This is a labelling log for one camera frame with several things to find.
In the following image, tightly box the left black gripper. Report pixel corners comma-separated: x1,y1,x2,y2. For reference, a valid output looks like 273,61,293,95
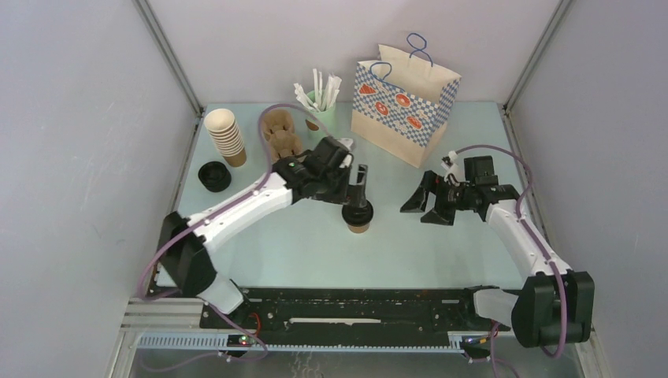
313,163,366,208

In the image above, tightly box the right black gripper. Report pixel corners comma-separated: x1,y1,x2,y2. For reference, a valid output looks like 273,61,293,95
400,170,474,226

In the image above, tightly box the black plastic cup lid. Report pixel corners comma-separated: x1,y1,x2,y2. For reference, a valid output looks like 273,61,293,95
342,200,374,227

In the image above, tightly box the brown pulp cup carrier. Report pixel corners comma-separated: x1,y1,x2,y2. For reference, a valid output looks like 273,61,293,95
265,130,304,163

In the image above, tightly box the brown paper coffee cup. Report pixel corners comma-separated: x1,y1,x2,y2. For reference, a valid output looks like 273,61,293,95
347,222,370,234

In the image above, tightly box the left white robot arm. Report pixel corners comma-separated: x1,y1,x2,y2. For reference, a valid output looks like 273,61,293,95
157,136,369,328

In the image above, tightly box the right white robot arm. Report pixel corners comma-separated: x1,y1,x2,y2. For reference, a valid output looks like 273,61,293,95
400,151,595,350

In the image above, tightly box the green straw holder cup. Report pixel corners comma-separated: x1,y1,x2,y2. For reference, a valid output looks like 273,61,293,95
304,90,337,139

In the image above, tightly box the blue checkered paper bag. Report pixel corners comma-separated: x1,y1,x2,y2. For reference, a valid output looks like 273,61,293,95
351,32,462,168

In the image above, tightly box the white wrapped straws bundle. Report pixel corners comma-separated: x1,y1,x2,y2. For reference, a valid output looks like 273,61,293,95
293,68,342,113

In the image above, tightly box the stack of black lids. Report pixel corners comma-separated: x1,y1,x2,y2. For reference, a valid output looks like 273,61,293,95
198,161,232,193

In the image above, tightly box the stack of paper cups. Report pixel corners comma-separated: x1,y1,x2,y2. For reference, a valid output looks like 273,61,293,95
203,109,247,168

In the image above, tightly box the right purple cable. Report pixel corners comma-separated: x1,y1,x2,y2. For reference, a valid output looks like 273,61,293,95
454,145,570,378

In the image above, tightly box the aluminium frame rail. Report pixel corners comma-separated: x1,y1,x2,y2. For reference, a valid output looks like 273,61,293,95
106,298,485,377

